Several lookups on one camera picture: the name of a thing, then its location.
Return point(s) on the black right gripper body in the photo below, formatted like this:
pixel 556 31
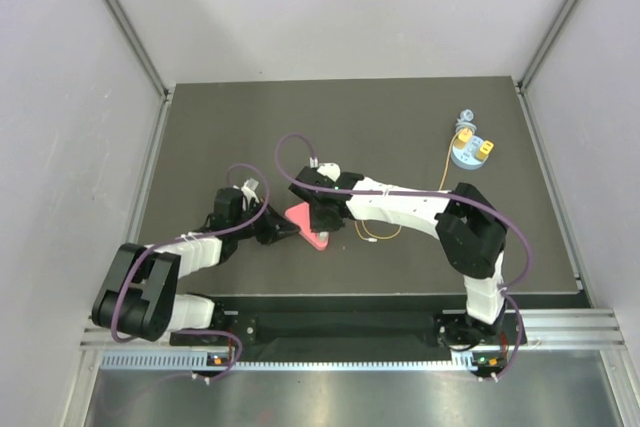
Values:
pixel 319 222

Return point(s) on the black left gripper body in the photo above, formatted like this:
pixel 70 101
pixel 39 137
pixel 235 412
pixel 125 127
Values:
pixel 265 229

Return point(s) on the pink triangular power strip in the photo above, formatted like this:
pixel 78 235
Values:
pixel 300 214

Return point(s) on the yellow plug adapter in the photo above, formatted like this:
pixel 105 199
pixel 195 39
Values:
pixel 484 150

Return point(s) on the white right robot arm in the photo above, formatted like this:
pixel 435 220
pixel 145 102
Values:
pixel 472 237

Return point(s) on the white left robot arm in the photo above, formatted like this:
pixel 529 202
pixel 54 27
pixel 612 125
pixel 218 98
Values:
pixel 139 294

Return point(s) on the round light blue power strip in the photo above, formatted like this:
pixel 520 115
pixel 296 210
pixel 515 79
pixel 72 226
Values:
pixel 466 141

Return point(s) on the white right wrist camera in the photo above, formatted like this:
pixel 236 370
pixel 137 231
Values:
pixel 327 169

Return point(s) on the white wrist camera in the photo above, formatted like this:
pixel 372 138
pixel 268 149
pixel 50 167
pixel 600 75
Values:
pixel 327 169
pixel 249 190

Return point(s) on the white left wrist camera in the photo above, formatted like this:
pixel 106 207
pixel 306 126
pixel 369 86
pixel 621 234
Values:
pixel 249 190

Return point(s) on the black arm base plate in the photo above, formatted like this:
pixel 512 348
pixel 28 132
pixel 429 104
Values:
pixel 433 329

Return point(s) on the left aluminium frame post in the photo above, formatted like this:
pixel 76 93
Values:
pixel 133 40

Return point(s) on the aluminium frame post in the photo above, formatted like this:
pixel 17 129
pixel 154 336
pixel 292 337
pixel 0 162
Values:
pixel 551 35
pixel 133 40

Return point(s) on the grey slotted cable duct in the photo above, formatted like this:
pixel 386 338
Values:
pixel 206 361

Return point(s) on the right aluminium frame post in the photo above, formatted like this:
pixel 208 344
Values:
pixel 551 35

